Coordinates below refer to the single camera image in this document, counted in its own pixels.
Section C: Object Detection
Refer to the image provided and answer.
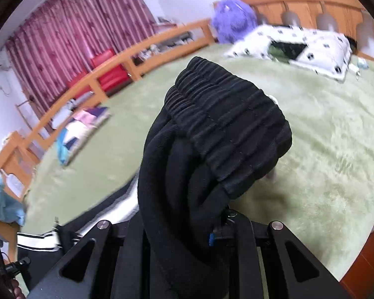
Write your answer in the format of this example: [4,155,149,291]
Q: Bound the dark green patterned cloth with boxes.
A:
[268,42,307,62]

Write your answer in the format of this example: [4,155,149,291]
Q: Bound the wooden bed frame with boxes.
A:
[0,0,374,200]

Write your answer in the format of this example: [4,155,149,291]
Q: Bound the wooden coat rack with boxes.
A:
[15,98,42,131]

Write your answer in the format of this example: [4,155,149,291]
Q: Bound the geometric patterned pillow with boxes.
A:
[54,106,111,166]

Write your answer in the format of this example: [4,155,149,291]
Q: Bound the light blue plush towel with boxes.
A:
[0,167,27,226]

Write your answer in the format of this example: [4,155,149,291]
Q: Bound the maroon striped curtain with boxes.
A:
[4,0,158,113]

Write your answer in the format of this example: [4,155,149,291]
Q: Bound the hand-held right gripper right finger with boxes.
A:
[210,209,350,299]

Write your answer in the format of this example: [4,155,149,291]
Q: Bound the purple plush toy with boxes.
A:
[210,0,258,44]

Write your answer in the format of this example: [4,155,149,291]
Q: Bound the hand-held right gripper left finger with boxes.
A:
[28,220,151,299]

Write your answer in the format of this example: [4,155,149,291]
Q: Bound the person's left hand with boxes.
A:
[9,279,23,299]

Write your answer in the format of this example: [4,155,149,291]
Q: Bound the white flower print pillow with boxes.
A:
[226,24,353,81]

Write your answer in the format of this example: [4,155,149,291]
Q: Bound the green fleece blanket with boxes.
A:
[20,42,374,281]

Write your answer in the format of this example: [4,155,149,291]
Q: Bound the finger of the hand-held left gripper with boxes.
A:
[4,257,32,277]

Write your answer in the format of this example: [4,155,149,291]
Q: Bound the black pants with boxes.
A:
[17,56,293,299]

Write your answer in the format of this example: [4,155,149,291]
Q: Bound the red chair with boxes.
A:
[90,48,128,91]
[65,72,94,100]

